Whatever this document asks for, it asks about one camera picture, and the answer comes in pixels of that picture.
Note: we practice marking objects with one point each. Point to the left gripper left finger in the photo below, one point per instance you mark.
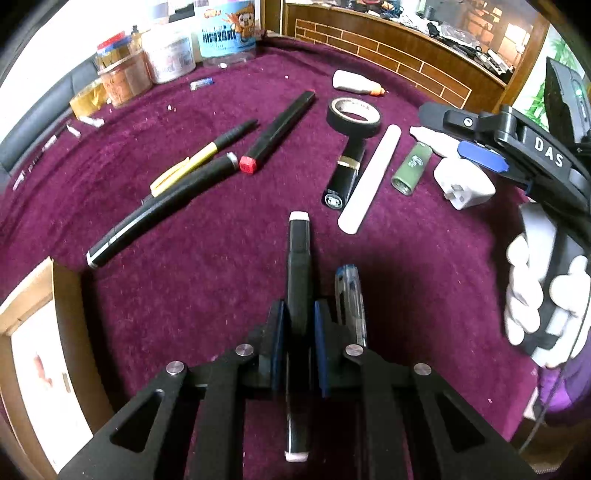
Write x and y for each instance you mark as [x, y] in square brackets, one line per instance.
[189, 422]

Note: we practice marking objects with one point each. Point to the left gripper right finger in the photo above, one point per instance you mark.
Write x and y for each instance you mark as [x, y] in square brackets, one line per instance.
[380, 420]

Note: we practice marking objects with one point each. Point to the blue clear pen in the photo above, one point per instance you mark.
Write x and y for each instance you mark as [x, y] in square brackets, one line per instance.
[349, 303]

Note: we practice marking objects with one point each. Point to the black electrical tape roll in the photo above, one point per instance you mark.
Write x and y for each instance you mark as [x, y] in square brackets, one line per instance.
[354, 117]

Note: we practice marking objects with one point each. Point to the black pen white tip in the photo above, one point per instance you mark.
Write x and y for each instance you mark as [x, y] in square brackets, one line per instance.
[298, 349]

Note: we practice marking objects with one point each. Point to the black gold lipstick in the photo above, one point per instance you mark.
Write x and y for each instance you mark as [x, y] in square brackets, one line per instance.
[343, 179]

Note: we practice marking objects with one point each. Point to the white deli marker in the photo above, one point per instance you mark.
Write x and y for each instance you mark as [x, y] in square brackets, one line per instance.
[358, 206]

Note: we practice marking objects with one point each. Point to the black pen silver band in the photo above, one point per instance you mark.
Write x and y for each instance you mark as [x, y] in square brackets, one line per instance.
[154, 210]

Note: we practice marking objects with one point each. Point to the black marker red cap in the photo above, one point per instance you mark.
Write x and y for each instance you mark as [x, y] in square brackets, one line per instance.
[270, 139]

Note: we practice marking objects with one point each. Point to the black yellow pen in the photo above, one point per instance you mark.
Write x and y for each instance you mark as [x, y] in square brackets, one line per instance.
[184, 167]

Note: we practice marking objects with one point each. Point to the purple sleeve forearm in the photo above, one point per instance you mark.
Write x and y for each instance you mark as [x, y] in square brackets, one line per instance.
[566, 391]

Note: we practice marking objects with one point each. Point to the white gloved right hand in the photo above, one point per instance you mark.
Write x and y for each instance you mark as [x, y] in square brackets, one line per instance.
[524, 297]

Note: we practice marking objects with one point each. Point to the large white charger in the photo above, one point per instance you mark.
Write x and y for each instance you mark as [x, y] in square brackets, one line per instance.
[464, 184]

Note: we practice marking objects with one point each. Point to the white squeeze bottle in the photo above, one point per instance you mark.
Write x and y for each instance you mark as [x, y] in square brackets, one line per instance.
[442, 144]

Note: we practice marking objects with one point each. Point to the green lighter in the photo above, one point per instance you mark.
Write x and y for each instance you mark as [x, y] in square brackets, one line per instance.
[410, 172]

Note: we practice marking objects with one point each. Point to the cardboard tray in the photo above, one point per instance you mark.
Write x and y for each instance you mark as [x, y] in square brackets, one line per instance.
[51, 390]

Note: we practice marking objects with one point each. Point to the wooden brick pattern counter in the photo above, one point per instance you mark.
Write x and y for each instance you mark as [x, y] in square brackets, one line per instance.
[440, 72]

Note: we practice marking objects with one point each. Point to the maroon tablecloth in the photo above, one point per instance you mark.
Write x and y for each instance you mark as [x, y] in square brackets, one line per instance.
[196, 284]

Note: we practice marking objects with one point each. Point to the white bottle orange cap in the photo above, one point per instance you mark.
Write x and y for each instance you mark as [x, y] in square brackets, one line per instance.
[356, 83]

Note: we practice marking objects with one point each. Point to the yellow tape roll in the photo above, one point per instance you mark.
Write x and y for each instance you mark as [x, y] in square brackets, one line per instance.
[89, 100]

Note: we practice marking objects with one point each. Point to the clear jar blue label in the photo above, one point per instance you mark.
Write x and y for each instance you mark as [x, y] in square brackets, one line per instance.
[226, 31]

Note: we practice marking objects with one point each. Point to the small blue battery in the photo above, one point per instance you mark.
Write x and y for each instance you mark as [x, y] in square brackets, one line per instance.
[200, 83]

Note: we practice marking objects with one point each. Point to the black leather sofa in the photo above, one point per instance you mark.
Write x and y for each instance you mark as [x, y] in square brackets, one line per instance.
[51, 108]

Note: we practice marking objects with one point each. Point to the brown label jar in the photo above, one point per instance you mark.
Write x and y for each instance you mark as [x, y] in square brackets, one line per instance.
[126, 79]

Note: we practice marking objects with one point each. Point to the white plastic jar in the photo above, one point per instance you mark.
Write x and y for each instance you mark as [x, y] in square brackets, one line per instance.
[169, 54]

